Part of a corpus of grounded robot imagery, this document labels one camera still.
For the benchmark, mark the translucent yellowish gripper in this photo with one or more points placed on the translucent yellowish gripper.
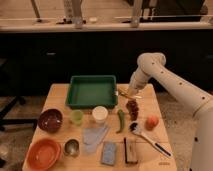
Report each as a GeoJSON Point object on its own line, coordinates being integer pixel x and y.
{"type": "Point", "coordinates": [132, 93]}

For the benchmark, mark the silver fork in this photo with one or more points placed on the silver fork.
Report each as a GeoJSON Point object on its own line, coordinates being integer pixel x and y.
{"type": "Point", "coordinates": [127, 96]}

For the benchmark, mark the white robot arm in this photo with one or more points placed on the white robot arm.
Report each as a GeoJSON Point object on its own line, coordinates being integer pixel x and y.
{"type": "Point", "coordinates": [152, 65]}

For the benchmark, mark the purple bowl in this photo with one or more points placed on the purple bowl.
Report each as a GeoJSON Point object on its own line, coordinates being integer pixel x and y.
{"type": "Point", "coordinates": [50, 120]}

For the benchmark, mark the orange bowl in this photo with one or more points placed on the orange bowl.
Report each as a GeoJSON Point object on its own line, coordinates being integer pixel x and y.
{"type": "Point", "coordinates": [43, 154]}

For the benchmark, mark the bunch of dark grapes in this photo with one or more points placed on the bunch of dark grapes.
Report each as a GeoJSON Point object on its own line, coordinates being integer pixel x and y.
{"type": "Point", "coordinates": [132, 107]}

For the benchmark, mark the orange peach fruit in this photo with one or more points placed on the orange peach fruit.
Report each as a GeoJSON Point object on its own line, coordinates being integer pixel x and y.
{"type": "Point", "coordinates": [151, 122]}

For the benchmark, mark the white cup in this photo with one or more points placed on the white cup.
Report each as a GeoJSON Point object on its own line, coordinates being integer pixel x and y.
{"type": "Point", "coordinates": [100, 114]}

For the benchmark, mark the green plastic tray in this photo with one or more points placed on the green plastic tray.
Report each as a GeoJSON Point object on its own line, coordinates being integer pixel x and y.
{"type": "Point", "coordinates": [89, 91]}

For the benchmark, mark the wooden brush block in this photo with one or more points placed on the wooden brush block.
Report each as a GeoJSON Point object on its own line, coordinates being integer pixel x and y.
{"type": "Point", "coordinates": [130, 151]}

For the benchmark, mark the green plastic cup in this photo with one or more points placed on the green plastic cup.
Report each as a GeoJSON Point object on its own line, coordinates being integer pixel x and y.
{"type": "Point", "coordinates": [77, 117]}

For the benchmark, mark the light blue cloth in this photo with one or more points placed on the light blue cloth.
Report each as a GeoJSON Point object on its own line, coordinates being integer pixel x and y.
{"type": "Point", "coordinates": [92, 137]}

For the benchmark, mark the blue sponge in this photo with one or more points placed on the blue sponge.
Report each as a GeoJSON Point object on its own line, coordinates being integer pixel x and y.
{"type": "Point", "coordinates": [108, 156]}

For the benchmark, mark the small metal cup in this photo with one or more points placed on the small metal cup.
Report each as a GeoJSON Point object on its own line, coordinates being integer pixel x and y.
{"type": "Point", "coordinates": [71, 148]}

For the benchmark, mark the white spoon blue handle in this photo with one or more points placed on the white spoon blue handle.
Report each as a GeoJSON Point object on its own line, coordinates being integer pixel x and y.
{"type": "Point", "coordinates": [137, 130]}

